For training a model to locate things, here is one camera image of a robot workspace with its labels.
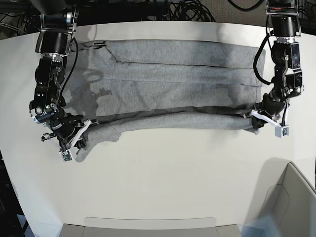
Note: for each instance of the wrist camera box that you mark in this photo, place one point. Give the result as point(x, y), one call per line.
point(281, 131)
point(66, 155)

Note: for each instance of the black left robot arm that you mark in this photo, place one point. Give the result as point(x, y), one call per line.
point(285, 53)

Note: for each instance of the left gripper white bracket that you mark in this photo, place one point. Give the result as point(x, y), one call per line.
point(270, 110)

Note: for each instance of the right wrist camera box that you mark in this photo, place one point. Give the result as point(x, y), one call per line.
point(66, 155)

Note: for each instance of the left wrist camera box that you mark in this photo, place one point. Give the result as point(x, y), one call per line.
point(281, 131)

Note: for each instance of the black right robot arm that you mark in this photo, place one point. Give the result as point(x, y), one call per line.
point(58, 21)

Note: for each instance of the grey bin right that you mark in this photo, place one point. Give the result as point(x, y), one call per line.
point(289, 208)

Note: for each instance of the grey T-shirt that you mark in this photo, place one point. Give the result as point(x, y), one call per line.
point(130, 85)

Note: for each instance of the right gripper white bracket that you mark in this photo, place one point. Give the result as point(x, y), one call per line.
point(68, 129)

